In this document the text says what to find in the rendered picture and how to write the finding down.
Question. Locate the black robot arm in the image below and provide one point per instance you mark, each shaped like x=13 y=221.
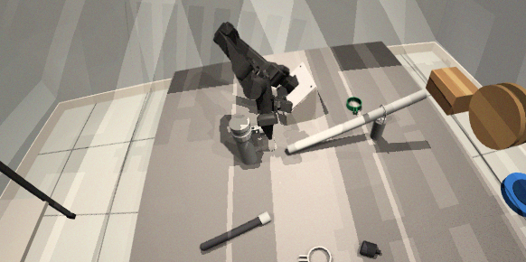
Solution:
x=246 y=63

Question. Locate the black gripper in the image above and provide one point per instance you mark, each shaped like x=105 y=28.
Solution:
x=266 y=118

